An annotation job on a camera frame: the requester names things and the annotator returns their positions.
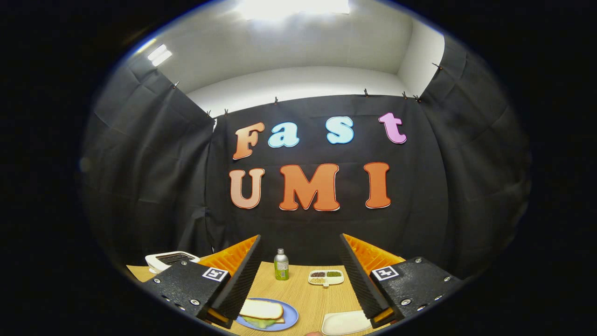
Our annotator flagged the black backdrop cloth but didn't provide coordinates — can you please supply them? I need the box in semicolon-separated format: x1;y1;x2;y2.
79;35;532;280

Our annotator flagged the small white plate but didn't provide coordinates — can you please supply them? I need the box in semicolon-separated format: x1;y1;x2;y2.
321;310;374;336

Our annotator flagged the white divided tray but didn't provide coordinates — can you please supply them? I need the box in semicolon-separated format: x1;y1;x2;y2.
308;270;345;288

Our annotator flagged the toasted bread slice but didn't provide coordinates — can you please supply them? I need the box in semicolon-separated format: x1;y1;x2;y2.
240;299;284;321

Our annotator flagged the silver bottle green label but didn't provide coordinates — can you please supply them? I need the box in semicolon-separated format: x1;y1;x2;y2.
274;248;290;281

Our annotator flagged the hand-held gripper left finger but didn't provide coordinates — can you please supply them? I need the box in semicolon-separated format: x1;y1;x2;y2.
141;234;263;329

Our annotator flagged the small ceiling light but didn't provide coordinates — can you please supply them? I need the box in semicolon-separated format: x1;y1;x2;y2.
147;44;173;67

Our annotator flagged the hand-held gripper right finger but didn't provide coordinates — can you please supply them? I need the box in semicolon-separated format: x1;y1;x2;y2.
339;233;465;329

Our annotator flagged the large ceiling light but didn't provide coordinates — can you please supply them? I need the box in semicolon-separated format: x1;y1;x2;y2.
238;0;350;19

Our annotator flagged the green lettuce leaf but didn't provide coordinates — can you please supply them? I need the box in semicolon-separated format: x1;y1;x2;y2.
243;316;277;329

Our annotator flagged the blue plate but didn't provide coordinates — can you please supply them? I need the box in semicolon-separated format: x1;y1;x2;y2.
235;298;299;332

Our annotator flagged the cream toaster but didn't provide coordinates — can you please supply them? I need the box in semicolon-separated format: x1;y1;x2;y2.
145;251;201;274

